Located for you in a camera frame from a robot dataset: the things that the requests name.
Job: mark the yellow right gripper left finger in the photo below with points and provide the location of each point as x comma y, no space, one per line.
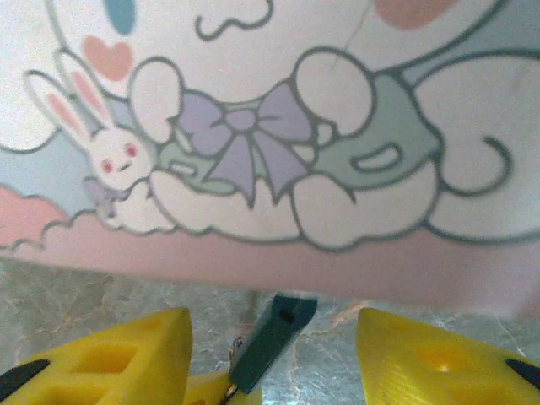
105,371

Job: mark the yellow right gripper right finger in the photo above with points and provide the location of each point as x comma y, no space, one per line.
443,371

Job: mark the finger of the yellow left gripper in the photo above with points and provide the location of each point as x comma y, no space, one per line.
206,392

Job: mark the cartoon print tin box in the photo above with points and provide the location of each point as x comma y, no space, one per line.
270,126

